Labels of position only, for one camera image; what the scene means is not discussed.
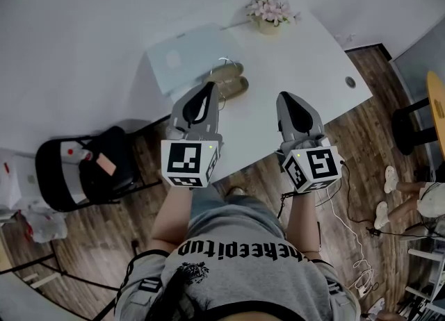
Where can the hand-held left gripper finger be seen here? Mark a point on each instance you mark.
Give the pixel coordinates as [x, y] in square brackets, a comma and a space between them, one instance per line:
[179, 114]
[212, 118]

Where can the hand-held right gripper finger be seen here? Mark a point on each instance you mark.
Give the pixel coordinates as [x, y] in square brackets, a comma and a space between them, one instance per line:
[313, 121]
[282, 121]

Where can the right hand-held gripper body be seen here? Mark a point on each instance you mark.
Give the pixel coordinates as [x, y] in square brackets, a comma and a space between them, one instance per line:
[320, 166]

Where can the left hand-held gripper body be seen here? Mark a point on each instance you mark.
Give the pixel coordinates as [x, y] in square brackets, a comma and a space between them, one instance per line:
[184, 160]

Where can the tan glasses case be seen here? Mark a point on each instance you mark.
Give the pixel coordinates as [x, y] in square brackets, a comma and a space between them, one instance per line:
[236, 85]

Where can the person's left forearm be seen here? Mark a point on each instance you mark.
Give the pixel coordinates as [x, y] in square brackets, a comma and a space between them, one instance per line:
[170, 215]

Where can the person's right forearm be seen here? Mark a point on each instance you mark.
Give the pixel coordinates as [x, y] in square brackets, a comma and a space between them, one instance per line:
[300, 219]

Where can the person's blue jeans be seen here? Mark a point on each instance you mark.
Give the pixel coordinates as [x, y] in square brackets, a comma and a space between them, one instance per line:
[208, 201]

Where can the person's light shoe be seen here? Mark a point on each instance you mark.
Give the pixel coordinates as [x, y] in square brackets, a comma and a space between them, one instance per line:
[236, 191]

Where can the black bag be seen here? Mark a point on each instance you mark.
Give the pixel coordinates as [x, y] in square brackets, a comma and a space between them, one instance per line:
[114, 153]

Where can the small pink box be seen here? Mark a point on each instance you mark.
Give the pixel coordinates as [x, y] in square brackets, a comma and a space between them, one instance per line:
[106, 164]

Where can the clear bottle with red cap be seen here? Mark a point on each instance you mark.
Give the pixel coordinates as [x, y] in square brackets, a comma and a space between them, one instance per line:
[81, 154]

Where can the pink flowers in cream pot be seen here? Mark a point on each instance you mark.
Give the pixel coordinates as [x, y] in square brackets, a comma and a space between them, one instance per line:
[269, 12]

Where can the frosted glass partition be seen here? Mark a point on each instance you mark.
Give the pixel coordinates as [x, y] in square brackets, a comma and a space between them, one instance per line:
[417, 62]

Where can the round wooden table black base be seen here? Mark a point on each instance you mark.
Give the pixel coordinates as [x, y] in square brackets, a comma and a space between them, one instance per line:
[438, 104]

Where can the small white charger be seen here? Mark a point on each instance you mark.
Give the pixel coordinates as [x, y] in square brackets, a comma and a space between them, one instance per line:
[363, 290]

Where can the person's grey printed shirt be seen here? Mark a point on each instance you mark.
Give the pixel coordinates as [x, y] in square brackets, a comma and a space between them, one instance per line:
[243, 278]

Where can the black folding chair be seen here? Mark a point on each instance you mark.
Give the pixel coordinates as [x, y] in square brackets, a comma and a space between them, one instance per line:
[50, 173]

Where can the white cardboard box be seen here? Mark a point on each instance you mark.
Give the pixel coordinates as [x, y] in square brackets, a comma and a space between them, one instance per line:
[8, 184]

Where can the white table with black frame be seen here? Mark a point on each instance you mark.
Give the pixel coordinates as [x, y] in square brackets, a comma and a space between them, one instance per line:
[14, 298]

